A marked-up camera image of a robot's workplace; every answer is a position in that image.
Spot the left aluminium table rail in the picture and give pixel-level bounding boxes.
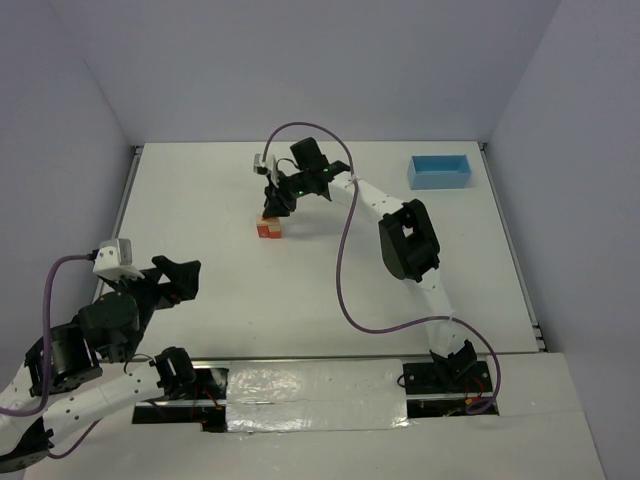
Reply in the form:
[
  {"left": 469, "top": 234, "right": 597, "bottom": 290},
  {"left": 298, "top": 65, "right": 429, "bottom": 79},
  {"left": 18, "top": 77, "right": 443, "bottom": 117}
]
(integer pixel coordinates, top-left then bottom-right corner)
[{"left": 79, "top": 144, "right": 144, "bottom": 360}]

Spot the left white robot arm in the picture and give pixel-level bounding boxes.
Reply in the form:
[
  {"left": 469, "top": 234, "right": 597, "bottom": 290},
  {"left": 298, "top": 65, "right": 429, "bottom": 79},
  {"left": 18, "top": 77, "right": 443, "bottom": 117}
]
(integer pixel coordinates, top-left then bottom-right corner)
[{"left": 1, "top": 247, "right": 201, "bottom": 473}]

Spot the aluminium table rail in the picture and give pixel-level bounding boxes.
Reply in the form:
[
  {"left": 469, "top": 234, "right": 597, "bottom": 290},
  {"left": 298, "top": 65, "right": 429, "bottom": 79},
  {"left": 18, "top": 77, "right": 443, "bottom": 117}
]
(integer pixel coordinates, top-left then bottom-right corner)
[
  {"left": 478, "top": 142, "right": 548, "bottom": 352},
  {"left": 79, "top": 144, "right": 144, "bottom": 360}
]

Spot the right aluminium table rail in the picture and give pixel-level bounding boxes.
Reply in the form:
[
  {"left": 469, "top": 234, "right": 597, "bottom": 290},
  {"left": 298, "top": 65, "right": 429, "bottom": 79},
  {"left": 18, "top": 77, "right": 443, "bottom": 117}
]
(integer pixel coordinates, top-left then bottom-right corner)
[{"left": 478, "top": 142, "right": 548, "bottom": 352}]

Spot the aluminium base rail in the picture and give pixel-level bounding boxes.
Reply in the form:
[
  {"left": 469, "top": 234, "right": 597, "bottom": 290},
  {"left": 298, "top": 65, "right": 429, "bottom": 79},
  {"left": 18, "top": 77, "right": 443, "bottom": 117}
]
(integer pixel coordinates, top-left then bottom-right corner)
[{"left": 132, "top": 358, "right": 498, "bottom": 434}]

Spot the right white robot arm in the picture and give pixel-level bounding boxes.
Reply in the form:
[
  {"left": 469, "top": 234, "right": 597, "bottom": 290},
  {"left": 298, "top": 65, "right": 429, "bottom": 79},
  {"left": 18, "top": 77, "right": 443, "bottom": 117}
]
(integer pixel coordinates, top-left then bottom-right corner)
[{"left": 253, "top": 137, "right": 477, "bottom": 388}]

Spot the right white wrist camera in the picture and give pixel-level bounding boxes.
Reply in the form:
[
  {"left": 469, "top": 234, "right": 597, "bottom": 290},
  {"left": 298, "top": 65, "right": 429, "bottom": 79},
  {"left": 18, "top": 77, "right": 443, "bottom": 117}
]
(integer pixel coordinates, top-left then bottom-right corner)
[{"left": 253, "top": 153, "right": 279, "bottom": 186}]

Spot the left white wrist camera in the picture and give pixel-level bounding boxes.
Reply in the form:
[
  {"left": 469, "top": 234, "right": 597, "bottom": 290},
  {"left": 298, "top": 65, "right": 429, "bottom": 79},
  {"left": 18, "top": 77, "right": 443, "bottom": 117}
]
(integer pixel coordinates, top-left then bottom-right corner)
[{"left": 93, "top": 238, "right": 144, "bottom": 282}]

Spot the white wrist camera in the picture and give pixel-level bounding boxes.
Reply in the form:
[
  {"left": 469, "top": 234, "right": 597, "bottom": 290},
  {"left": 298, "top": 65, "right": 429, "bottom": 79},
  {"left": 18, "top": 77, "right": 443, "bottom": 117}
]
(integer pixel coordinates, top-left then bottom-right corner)
[
  {"left": 93, "top": 238, "right": 144, "bottom": 282},
  {"left": 253, "top": 153, "right": 279, "bottom": 186}
]

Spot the blue plastic bin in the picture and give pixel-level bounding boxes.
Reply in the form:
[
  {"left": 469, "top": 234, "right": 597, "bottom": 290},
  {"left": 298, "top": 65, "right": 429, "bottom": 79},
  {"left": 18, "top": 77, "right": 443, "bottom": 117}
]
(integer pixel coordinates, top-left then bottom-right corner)
[{"left": 407, "top": 154, "right": 471, "bottom": 190}]

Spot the silver tape sheet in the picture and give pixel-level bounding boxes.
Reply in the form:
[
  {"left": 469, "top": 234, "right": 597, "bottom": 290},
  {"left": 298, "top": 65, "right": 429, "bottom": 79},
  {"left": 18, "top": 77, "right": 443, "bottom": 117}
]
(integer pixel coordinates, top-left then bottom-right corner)
[{"left": 225, "top": 359, "right": 409, "bottom": 433}]

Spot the plain red cube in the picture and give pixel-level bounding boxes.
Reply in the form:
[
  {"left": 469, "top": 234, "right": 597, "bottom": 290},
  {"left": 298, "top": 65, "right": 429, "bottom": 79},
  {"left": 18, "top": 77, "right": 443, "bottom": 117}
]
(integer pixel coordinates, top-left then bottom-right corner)
[{"left": 257, "top": 225, "right": 270, "bottom": 238}]

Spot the natural wood rectangular block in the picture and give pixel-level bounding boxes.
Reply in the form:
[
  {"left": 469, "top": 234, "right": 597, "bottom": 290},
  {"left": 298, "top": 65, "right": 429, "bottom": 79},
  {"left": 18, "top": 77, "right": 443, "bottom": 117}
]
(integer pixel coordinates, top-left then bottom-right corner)
[{"left": 256, "top": 215, "right": 280, "bottom": 228}]

